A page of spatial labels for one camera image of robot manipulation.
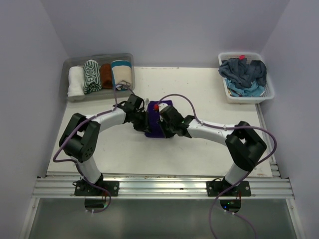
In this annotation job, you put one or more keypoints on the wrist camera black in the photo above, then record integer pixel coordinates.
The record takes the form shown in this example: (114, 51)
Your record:
(136, 101)
(169, 114)

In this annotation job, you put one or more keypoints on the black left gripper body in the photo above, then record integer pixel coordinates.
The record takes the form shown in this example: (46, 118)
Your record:
(139, 120)

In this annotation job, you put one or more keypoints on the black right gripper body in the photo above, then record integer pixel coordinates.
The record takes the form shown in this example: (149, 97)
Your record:
(168, 129)

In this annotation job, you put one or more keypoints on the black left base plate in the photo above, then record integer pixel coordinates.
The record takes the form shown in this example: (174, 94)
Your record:
(82, 188)

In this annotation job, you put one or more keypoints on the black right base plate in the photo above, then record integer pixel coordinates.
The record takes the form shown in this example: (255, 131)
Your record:
(215, 187)

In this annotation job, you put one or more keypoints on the white rolled towel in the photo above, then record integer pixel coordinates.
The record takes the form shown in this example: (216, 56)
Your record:
(76, 81)

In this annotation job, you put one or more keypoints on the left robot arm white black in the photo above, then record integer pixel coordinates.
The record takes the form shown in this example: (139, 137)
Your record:
(80, 137)

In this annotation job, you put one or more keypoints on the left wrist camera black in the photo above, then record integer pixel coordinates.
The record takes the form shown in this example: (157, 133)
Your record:
(136, 101)

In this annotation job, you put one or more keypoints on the green striped rolled towel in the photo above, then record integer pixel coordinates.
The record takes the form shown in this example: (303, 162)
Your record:
(92, 79)

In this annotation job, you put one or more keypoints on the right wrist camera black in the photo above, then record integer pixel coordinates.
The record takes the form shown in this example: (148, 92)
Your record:
(169, 114)

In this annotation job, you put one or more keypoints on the brown rolled towel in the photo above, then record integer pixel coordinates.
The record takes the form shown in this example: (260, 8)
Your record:
(106, 76)

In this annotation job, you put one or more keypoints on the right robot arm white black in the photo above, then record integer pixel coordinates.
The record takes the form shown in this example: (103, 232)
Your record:
(244, 145)

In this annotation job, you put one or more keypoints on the beige teal rolled towel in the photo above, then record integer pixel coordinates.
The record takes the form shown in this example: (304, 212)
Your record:
(121, 74)

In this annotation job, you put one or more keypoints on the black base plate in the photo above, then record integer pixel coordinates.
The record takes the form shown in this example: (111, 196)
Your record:
(215, 187)
(82, 188)

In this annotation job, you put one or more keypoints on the light blue crumpled towel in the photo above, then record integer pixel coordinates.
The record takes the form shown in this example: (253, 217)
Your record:
(254, 91)

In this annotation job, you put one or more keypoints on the purple towel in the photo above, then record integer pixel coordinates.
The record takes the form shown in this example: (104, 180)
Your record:
(155, 129)

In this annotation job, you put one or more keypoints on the dark grey crumpled towel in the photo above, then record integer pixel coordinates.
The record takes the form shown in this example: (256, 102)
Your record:
(243, 74)

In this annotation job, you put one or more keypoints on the clear plastic tray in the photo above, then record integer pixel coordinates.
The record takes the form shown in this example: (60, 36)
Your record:
(101, 59)

